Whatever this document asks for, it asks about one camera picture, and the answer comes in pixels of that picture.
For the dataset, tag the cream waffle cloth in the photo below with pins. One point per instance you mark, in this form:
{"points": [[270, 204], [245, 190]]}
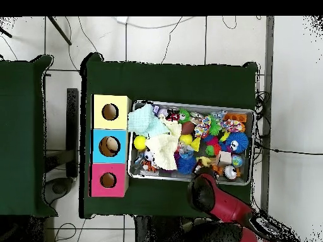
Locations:
{"points": [[164, 148]]}

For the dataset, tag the mint green waffle cloth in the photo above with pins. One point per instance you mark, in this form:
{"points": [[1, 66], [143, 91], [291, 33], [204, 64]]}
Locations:
{"points": [[143, 122]]}

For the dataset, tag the blue spiky ball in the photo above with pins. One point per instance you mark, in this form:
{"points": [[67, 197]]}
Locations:
{"points": [[186, 165]]}

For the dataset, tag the yellow toy animal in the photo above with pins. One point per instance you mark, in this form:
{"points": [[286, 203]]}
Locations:
{"points": [[205, 161]]}

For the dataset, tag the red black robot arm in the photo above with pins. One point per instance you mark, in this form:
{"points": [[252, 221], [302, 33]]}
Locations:
{"points": [[227, 204]]}

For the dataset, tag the silver mesh bin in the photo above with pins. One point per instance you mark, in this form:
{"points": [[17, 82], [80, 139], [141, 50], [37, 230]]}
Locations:
{"points": [[131, 174]]}

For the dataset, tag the wooden box three holes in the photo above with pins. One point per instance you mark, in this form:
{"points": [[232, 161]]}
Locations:
{"points": [[97, 151]]}

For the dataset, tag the plain yellow ball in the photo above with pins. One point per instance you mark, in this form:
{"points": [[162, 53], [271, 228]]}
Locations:
{"points": [[140, 142]]}

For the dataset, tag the yellow ball with seam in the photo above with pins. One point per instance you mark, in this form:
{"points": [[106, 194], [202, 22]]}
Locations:
{"points": [[186, 139]]}

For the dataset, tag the green spiky eyeball toy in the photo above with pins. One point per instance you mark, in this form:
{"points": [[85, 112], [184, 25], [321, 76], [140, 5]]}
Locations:
{"points": [[184, 116]]}

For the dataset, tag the colourful patterned cloth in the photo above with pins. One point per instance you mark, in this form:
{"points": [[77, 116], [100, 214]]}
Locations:
{"points": [[232, 125], [202, 126]]}

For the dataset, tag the wooden block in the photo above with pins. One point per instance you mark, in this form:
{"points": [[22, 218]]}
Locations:
{"points": [[225, 158]]}

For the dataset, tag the blue spiky toy with eye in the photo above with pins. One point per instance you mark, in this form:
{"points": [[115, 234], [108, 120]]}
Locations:
{"points": [[238, 142]]}

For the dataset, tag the black upright panel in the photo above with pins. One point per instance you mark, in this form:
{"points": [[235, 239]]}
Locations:
{"points": [[72, 126]]}

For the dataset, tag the dark green side tablecloth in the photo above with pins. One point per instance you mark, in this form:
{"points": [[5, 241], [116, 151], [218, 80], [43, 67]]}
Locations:
{"points": [[20, 126]]}

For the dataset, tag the black rod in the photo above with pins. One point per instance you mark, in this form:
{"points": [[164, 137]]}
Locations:
{"points": [[60, 31]]}

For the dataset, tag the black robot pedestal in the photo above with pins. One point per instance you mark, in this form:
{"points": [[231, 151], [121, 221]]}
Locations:
{"points": [[161, 229]]}

